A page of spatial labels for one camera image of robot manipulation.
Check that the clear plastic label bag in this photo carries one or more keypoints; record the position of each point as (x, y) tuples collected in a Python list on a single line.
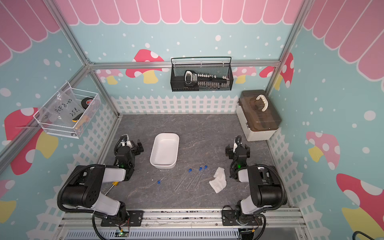
[(65, 108)]

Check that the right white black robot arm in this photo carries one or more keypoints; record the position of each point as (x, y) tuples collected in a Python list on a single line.
[(267, 190)]

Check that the black tape roll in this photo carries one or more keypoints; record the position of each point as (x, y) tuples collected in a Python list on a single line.
[(86, 102)]

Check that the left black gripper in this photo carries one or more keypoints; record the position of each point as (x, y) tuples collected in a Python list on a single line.
[(138, 147)]

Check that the white plastic tray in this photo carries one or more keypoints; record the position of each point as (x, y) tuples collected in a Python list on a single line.
[(165, 151)]

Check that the brown lidded storage box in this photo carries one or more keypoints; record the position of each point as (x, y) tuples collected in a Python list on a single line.
[(257, 115)]

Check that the black wire mesh basket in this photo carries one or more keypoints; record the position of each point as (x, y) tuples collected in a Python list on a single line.
[(219, 66)]

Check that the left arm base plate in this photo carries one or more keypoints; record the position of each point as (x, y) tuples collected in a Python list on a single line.
[(125, 219)]

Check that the white wire wall basket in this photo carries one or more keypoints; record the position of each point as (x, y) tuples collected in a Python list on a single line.
[(53, 126)]

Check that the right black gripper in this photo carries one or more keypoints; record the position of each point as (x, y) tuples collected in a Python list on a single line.
[(229, 150)]

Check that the blue capped test tube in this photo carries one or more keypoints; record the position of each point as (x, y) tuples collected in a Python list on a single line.
[(200, 176), (182, 180), (194, 177), (159, 181)]

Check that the yellow black screwdriver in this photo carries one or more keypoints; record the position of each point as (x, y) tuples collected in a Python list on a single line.
[(114, 184)]

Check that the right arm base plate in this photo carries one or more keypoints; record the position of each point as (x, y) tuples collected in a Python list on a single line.
[(237, 218)]

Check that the socket wrench set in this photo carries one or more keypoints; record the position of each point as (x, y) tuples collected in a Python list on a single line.
[(206, 82)]

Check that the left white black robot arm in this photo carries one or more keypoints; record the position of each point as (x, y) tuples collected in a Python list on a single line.
[(81, 193)]

